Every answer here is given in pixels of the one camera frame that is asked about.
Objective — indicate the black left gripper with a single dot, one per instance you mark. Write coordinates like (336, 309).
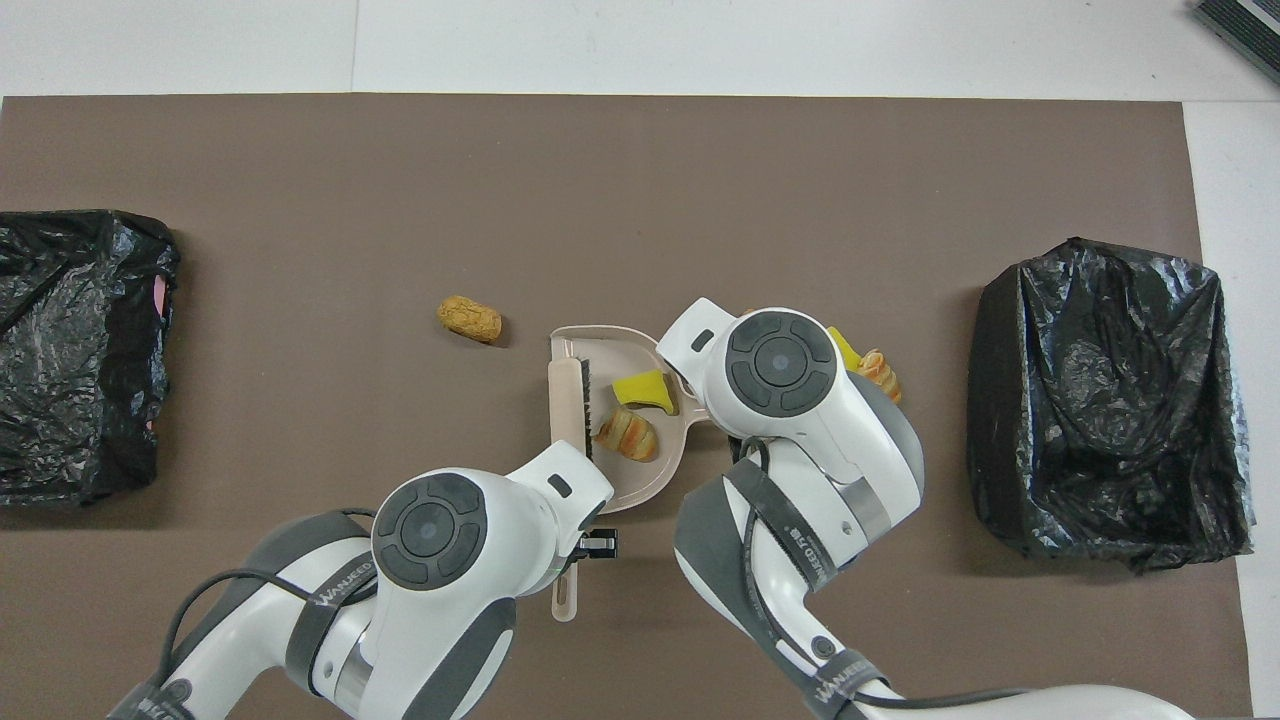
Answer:
(600, 545)

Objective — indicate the beige plastic dustpan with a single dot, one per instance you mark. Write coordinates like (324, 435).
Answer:
(650, 482)

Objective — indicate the striped toy croissant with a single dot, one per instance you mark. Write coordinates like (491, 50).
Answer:
(882, 375)
(628, 437)

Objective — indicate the beige brush black bristles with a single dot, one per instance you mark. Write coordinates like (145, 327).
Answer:
(568, 410)

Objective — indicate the yellow sponge piece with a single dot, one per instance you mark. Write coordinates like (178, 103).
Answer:
(645, 388)
(845, 350)

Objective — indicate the brown toy bread roll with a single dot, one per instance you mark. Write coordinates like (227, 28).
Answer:
(470, 318)

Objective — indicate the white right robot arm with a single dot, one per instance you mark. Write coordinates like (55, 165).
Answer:
(850, 440)

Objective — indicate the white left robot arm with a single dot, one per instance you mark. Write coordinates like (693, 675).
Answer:
(470, 630)

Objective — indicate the black bagged pink bin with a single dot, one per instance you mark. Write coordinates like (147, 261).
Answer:
(90, 430)

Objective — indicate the brown table mat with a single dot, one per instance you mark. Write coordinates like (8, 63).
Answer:
(640, 200)

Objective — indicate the grey ridged device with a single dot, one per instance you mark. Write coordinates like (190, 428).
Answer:
(1245, 25)

